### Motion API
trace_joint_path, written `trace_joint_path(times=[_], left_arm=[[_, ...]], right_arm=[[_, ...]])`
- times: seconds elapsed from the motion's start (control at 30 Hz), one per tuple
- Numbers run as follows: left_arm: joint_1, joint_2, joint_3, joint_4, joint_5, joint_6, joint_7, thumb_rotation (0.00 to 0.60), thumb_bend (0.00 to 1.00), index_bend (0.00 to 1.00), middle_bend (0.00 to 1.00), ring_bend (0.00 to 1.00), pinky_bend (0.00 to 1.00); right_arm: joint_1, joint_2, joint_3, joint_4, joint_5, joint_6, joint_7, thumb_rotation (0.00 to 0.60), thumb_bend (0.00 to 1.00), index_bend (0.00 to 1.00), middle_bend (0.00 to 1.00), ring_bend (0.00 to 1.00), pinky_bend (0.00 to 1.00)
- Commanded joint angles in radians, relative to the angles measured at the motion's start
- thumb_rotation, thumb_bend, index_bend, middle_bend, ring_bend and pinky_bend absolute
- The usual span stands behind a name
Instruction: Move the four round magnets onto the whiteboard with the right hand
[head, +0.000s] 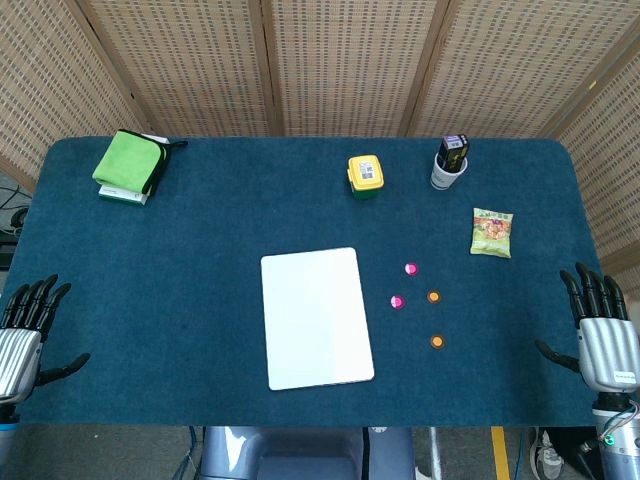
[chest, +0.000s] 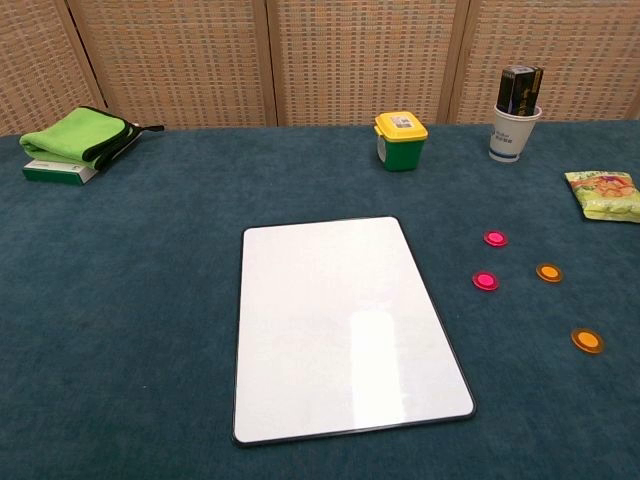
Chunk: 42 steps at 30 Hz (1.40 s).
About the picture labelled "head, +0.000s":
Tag black box with gold print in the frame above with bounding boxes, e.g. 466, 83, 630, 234
437, 133, 471, 174

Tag grey sneaker shoe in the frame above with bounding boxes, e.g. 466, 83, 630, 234
528, 428, 564, 479

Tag black cables on floor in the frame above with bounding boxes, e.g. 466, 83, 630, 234
0, 184, 32, 239

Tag grey robot torso base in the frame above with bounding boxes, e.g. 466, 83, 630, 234
199, 425, 416, 480

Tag green container yellow lid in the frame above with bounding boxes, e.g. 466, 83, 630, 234
347, 155, 386, 201

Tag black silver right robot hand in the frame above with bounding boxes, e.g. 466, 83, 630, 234
534, 262, 640, 396

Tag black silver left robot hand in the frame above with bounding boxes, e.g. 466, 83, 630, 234
0, 273, 92, 405

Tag green snack bag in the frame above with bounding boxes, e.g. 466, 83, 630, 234
469, 207, 515, 259

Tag bamboo folding screen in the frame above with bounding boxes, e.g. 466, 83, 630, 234
0, 0, 640, 301

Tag green folded cloth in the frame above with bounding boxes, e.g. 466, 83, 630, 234
91, 128, 189, 196

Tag white paper cup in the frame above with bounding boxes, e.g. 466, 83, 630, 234
430, 153, 470, 192

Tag green white flat box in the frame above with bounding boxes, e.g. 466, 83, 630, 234
97, 182, 151, 207

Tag white magnetic board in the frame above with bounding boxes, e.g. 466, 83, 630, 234
260, 246, 376, 392

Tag blue felt table cover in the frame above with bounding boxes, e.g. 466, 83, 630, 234
0, 135, 639, 429

